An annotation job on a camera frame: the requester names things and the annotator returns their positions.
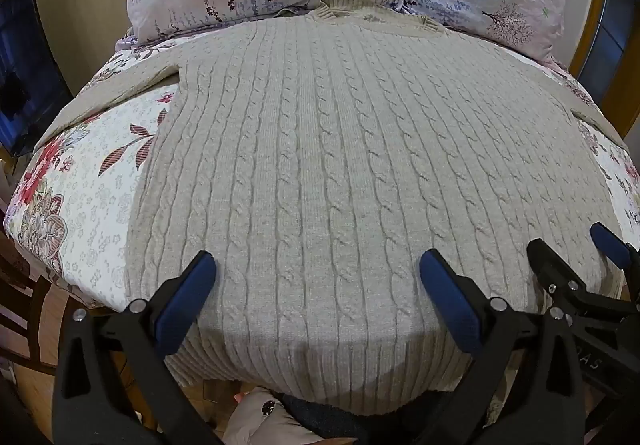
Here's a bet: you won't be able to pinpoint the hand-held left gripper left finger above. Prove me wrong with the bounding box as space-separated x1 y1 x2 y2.
52 250 236 445

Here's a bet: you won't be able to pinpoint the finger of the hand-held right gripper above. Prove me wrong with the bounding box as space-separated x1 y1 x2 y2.
526 238 593 312
589 222 640 286

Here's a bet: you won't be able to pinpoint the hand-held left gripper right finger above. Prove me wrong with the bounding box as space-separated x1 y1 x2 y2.
419 249 596 445

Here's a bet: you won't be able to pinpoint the beige cable-knit sweater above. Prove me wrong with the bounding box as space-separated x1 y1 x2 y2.
37 0 631 418

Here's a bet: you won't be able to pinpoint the floral bed sheet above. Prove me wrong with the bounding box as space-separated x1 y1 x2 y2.
2 37 640 311

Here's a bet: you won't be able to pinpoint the white cloth with black flower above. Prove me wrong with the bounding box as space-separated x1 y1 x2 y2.
222 387 321 445

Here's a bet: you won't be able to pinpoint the wooden chair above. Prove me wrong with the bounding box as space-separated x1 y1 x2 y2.
0 210 66 376

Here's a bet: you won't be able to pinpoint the person's dark trousers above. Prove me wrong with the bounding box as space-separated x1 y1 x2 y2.
280 392 381 445

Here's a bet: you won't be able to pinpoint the dark television screen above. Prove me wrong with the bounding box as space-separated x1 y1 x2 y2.
0 0 76 158

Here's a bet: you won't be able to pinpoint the yellow wooden frame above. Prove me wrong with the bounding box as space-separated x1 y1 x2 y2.
570 0 640 136

